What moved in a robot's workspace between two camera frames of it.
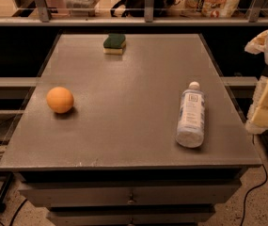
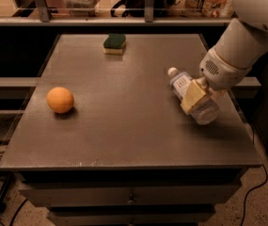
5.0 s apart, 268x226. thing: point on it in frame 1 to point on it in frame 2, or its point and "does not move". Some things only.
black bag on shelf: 134,0 does not move
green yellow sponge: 115,43 does not move
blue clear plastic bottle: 190,130 to 207,111
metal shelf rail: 45,19 does not move
